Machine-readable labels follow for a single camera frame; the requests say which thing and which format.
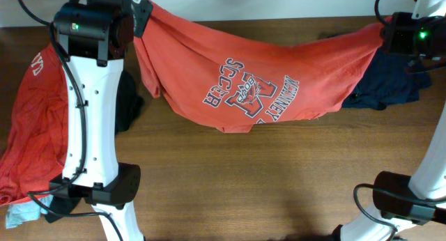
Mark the orange soccer t-shirt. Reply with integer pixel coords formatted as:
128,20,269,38
134,6,383,133

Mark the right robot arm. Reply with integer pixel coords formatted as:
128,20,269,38
329,0,445,241

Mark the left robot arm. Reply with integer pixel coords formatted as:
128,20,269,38
49,0,144,240

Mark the folded navy blue garment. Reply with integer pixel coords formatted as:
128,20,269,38
342,49,432,111

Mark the black garment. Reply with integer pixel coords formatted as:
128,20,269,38
49,70,145,215

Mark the red mesh jersey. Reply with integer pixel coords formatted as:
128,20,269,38
1,45,68,206

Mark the light blue garment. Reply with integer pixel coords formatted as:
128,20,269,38
6,201,48,229

